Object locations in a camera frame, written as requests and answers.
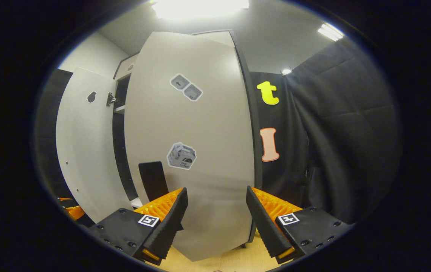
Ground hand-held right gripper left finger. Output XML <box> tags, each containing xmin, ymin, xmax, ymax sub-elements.
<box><xmin>87</xmin><ymin>187</ymin><xmax>189</xmax><ymax>266</ymax></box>

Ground white and grey shoe cabinet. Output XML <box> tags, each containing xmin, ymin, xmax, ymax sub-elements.
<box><xmin>112</xmin><ymin>29</ymin><xmax>264</xmax><ymax>212</ymax></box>

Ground dark quilted curtain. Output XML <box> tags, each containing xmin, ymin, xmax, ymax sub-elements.
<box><xmin>287</xmin><ymin>38</ymin><xmax>403</xmax><ymax>223</ymax></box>

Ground black backdrop cloth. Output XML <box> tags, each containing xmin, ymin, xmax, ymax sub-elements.
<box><xmin>249</xmin><ymin>70</ymin><xmax>312</xmax><ymax>212</ymax></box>

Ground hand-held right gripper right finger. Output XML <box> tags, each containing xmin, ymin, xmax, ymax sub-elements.
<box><xmin>246</xmin><ymin>186</ymin><xmax>353</xmax><ymax>264</ymax></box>

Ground black door handle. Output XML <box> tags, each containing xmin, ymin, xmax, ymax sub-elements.
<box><xmin>138</xmin><ymin>161</ymin><xmax>171</xmax><ymax>202</ymax></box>

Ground white cabinet door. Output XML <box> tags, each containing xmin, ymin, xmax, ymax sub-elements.
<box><xmin>124</xmin><ymin>31</ymin><xmax>263</xmax><ymax>262</ymax></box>
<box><xmin>56</xmin><ymin>68</ymin><xmax>135</xmax><ymax>223</ymax></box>

